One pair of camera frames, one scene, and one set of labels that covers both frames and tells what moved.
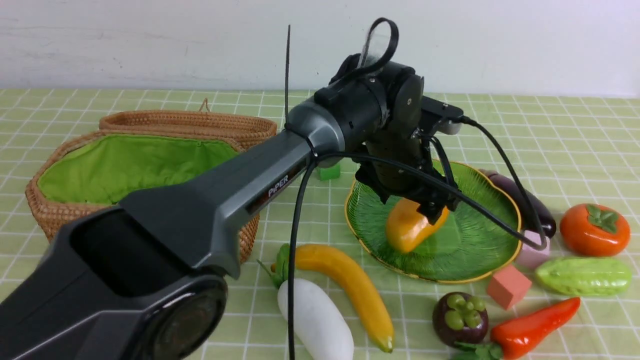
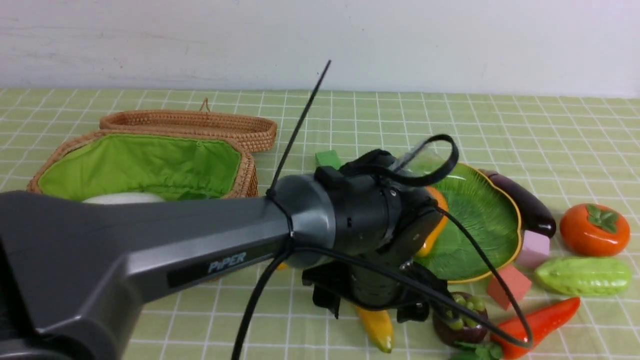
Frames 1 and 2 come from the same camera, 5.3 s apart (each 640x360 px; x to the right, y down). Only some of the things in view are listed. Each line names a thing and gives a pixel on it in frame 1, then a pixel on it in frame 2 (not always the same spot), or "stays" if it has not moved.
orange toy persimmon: x=590 y=230 stays
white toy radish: x=321 y=330 -> x=123 y=198
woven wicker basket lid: x=242 y=129 stays
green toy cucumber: x=584 y=276 stays
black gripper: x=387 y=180 -> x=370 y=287
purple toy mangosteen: x=459 y=317 stays
